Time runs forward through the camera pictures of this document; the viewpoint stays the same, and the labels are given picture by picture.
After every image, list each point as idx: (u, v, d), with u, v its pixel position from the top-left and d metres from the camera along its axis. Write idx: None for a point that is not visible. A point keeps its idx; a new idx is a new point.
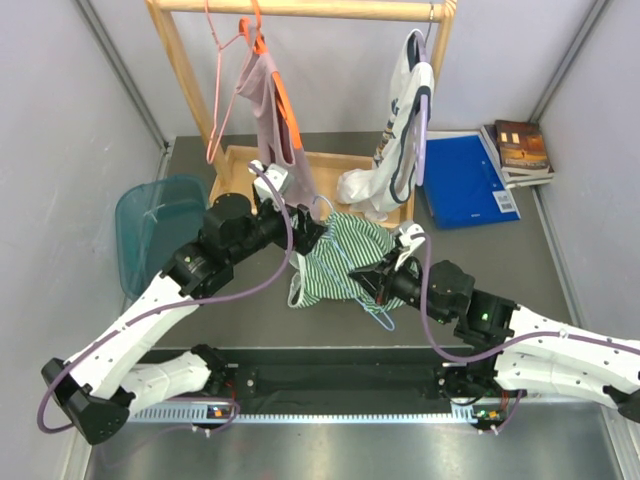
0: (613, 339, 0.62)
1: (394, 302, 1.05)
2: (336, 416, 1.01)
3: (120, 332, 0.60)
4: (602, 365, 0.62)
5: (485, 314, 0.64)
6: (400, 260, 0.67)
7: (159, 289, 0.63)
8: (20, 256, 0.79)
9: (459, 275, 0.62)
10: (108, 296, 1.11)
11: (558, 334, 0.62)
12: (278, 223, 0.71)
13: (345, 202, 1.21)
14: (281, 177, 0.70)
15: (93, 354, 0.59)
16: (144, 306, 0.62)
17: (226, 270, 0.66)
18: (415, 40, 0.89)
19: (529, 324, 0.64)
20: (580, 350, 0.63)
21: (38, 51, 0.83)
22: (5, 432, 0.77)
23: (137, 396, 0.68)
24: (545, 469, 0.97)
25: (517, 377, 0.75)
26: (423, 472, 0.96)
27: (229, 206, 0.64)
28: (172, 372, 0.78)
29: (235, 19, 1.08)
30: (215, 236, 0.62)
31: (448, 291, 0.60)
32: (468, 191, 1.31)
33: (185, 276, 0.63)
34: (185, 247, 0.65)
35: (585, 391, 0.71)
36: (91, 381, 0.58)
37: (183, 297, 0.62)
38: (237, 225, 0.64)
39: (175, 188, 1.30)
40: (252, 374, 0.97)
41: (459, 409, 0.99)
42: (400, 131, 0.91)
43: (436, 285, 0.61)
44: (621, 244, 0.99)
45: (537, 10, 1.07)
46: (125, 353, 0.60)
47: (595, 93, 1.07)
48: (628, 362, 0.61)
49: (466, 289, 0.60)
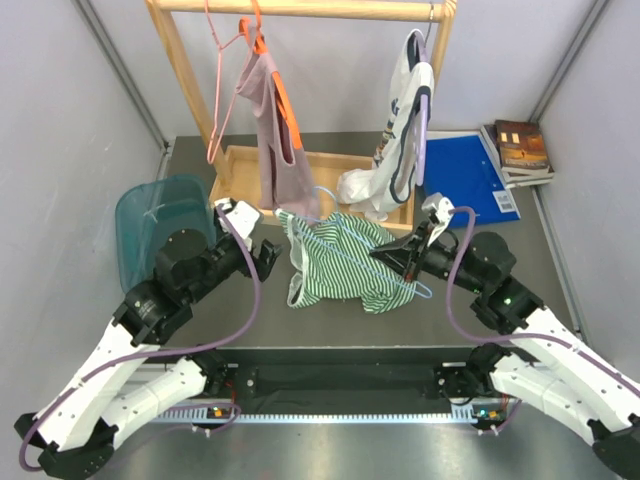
0: (622, 375, 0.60)
1: (394, 303, 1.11)
2: (337, 416, 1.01)
3: (77, 388, 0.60)
4: (598, 392, 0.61)
5: (507, 298, 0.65)
6: (433, 236, 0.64)
7: (112, 339, 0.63)
8: (20, 257, 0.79)
9: (504, 252, 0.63)
10: (108, 297, 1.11)
11: (571, 346, 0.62)
12: (238, 255, 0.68)
13: (345, 202, 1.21)
14: (251, 221, 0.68)
15: (57, 410, 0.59)
16: (99, 358, 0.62)
17: (182, 311, 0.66)
18: (415, 40, 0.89)
19: (545, 327, 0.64)
20: (584, 371, 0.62)
21: (37, 51, 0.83)
22: (6, 432, 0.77)
23: (120, 428, 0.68)
24: (545, 469, 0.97)
25: (511, 380, 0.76)
26: (423, 472, 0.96)
27: (181, 246, 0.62)
28: (161, 389, 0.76)
29: (235, 19, 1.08)
30: (168, 276, 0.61)
31: (485, 260, 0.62)
32: (468, 191, 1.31)
33: (138, 321, 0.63)
34: (140, 287, 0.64)
35: (570, 418, 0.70)
36: (56, 438, 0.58)
37: (136, 348, 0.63)
38: (193, 265, 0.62)
39: (175, 188, 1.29)
40: (252, 374, 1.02)
41: (459, 409, 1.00)
42: (400, 131, 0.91)
43: (476, 249, 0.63)
44: (621, 244, 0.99)
45: (538, 10, 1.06)
46: (87, 406, 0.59)
47: (595, 93, 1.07)
48: (626, 401, 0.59)
49: (503, 266, 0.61)
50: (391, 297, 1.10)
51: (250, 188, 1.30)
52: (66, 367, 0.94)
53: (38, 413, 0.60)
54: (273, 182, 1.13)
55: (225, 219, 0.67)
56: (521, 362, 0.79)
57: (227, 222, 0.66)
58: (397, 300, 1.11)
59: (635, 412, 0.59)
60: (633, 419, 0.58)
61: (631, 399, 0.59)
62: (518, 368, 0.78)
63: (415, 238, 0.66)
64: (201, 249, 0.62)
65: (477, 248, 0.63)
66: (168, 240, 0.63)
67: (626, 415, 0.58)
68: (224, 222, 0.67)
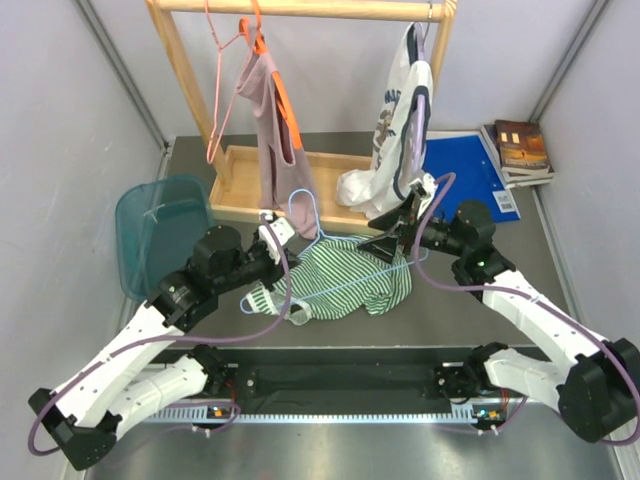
0: (580, 322, 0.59)
1: (394, 302, 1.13)
2: (336, 416, 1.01)
3: (105, 363, 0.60)
4: (552, 337, 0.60)
5: (481, 261, 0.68)
6: (421, 209, 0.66)
7: (144, 319, 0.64)
8: (20, 257, 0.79)
9: (486, 217, 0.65)
10: (108, 296, 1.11)
11: (529, 295, 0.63)
12: (265, 263, 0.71)
13: (346, 204, 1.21)
14: (287, 235, 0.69)
15: (78, 385, 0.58)
16: (128, 336, 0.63)
17: (211, 300, 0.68)
18: (414, 32, 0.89)
19: (511, 281, 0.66)
20: (542, 319, 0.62)
21: (38, 52, 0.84)
22: (6, 433, 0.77)
23: (124, 418, 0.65)
24: (545, 468, 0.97)
25: (501, 364, 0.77)
26: (423, 472, 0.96)
27: (219, 237, 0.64)
28: (164, 383, 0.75)
29: (235, 20, 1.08)
30: (204, 265, 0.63)
31: (466, 223, 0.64)
32: (468, 191, 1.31)
33: (169, 305, 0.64)
34: (172, 275, 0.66)
35: (543, 388, 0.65)
36: (75, 412, 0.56)
37: (167, 329, 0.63)
38: (228, 257, 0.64)
39: (175, 188, 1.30)
40: (252, 374, 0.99)
41: (459, 409, 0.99)
42: (399, 129, 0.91)
43: (461, 213, 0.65)
44: (621, 245, 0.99)
45: (538, 11, 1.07)
46: (111, 382, 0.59)
47: (594, 93, 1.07)
48: (579, 342, 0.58)
49: (481, 230, 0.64)
50: (391, 295, 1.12)
51: (250, 187, 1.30)
52: (66, 367, 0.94)
53: (57, 389, 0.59)
54: (273, 182, 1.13)
55: (270, 228, 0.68)
56: (517, 354, 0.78)
57: (268, 230, 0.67)
58: (398, 299, 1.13)
59: (583, 352, 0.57)
60: (580, 357, 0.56)
61: (583, 344, 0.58)
62: (510, 356, 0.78)
63: (402, 226, 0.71)
64: (239, 243, 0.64)
65: (461, 211, 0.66)
66: (208, 232, 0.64)
67: (574, 354, 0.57)
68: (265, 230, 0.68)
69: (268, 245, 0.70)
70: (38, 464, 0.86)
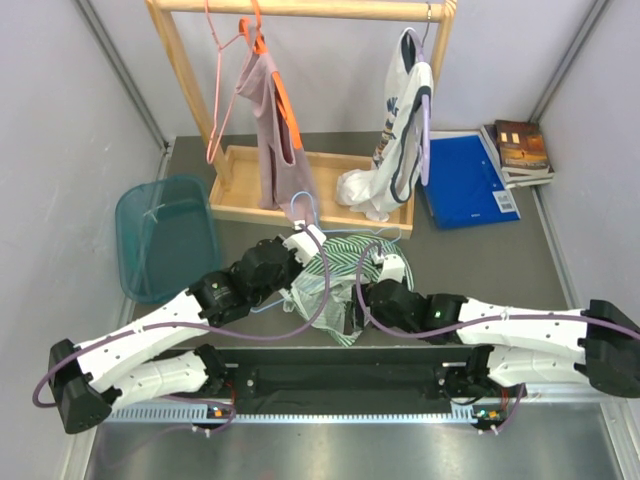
0: (555, 311, 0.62)
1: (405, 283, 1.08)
2: (336, 416, 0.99)
3: (136, 333, 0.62)
4: (544, 338, 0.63)
5: (437, 312, 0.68)
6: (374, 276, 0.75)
7: (181, 304, 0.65)
8: (19, 256, 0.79)
9: (387, 288, 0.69)
10: (108, 295, 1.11)
11: (500, 315, 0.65)
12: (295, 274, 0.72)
13: (346, 203, 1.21)
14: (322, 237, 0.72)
15: (104, 346, 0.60)
16: (162, 316, 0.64)
17: (245, 306, 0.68)
18: (409, 41, 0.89)
19: (476, 311, 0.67)
20: (524, 329, 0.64)
21: (37, 51, 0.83)
22: (7, 431, 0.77)
23: (123, 394, 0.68)
24: (544, 466, 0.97)
25: (504, 371, 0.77)
26: (423, 472, 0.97)
27: (269, 250, 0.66)
28: (167, 372, 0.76)
29: (235, 20, 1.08)
30: (248, 273, 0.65)
31: (380, 302, 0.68)
32: (468, 191, 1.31)
33: (208, 300, 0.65)
34: (215, 274, 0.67)
35: (565, 373, 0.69)
36: (93, 371, 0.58)
37: (201, 319, 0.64)
38: (273, 270, 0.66)
39: (175, 188, 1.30)
40: (252, 374, 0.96)
41: (459, 409, 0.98)
42: (400, 131, 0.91)
43: (374, 297, 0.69)
44: (622, 244, 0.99)
45: (539, 11, 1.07)
46: (134, 354, 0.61)
47: (595, 93, 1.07)
48: (568, 331, 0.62)
49: (397, 295, 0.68)
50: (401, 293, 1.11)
51: (250, 187, 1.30)
52: None
53: (81, 344, 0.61)
54: (273, 182, 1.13)
55: (311, 232, 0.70)
56: (507, 350, 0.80)
57: (311, 234, 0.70)
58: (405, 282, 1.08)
59: (580, 336, 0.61)
60: (582, 342, 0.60)
61: (571, 327, 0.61)
62: (505, 354, 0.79)
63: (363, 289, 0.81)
64: (285, 260, 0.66)
65: (373, 300, 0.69)
66: (260, 243, 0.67)
67: (575, 343, 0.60)
68: (308, 235, 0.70)
69: (301, 250, 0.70)
70: (38, 464, 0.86)
